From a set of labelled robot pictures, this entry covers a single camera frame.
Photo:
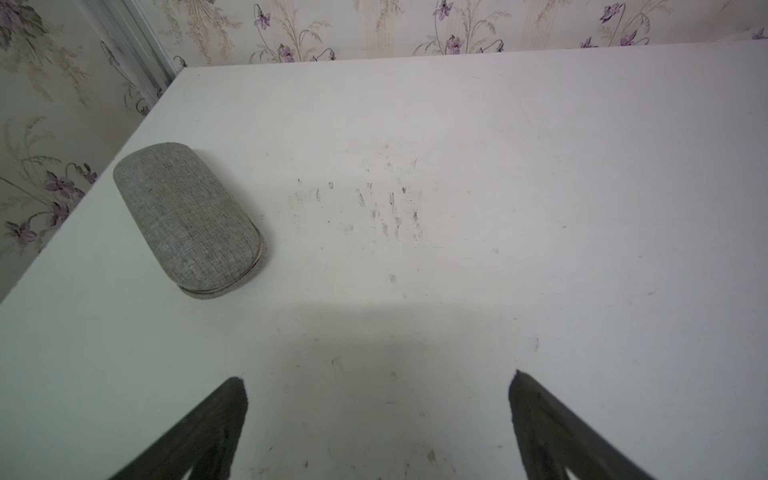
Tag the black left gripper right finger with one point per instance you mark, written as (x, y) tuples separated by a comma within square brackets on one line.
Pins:
[(555, 443)]

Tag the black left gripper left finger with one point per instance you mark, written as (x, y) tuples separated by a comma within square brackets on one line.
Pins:
[(202, 445)]

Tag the aluminium enclosure frame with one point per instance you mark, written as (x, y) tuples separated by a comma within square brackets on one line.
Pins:
[(131, 41)]

